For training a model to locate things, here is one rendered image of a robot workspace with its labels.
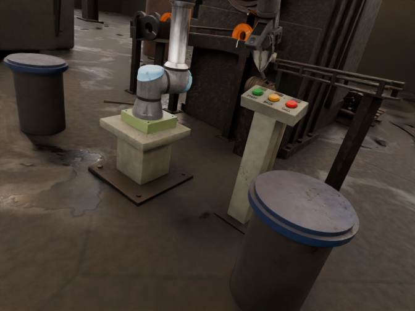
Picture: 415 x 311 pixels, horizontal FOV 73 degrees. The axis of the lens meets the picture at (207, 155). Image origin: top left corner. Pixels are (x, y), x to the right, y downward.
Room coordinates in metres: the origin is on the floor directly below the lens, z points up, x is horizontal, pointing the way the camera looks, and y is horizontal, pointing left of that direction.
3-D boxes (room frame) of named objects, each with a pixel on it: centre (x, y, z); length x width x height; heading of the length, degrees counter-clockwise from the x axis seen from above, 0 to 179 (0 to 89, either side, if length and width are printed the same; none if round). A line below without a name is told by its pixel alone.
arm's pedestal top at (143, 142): (1.30, 0.33, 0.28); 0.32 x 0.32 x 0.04; 57
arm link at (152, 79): (1.30, 0.33, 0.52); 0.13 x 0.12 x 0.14; 133
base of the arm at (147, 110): (1.30, 0.33, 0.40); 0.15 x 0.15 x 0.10
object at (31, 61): (1.60, 1.07, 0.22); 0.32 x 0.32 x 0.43
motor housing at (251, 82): (1.79, -0.26, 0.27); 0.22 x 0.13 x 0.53; 55
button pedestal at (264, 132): (1.10, -0.21, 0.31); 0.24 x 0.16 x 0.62; 55
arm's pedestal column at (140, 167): (1.30, 0.33, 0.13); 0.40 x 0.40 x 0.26; 57
